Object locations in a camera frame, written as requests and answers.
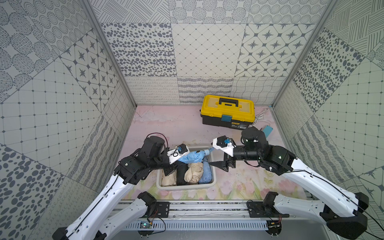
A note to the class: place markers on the pink floral table mat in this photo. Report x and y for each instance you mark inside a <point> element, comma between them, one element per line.
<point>183,124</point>

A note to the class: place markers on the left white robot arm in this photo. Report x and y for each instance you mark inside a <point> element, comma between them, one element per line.
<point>97,222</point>

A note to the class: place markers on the right black circuit board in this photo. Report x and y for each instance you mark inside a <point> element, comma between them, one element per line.
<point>274,228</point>

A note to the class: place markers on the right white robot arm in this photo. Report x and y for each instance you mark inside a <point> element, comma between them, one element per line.
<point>340,210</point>

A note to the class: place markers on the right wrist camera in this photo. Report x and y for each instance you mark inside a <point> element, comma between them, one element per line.
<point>224,144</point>

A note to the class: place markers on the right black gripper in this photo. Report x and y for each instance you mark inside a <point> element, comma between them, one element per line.
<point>223,165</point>

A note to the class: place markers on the left green circuit board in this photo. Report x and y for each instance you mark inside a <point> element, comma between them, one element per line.
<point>145,229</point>

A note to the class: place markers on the beige umbrella black lining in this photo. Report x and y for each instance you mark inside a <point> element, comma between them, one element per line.
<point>194,173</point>

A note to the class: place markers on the yellow black toolbox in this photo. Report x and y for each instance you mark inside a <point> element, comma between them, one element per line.
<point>227,112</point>

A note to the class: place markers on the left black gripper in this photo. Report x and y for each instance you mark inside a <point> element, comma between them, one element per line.
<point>169,167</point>

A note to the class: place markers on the white plastic storage box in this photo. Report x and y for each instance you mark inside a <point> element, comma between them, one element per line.
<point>189,187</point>

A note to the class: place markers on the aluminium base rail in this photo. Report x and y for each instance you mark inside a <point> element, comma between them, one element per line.
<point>244,216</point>

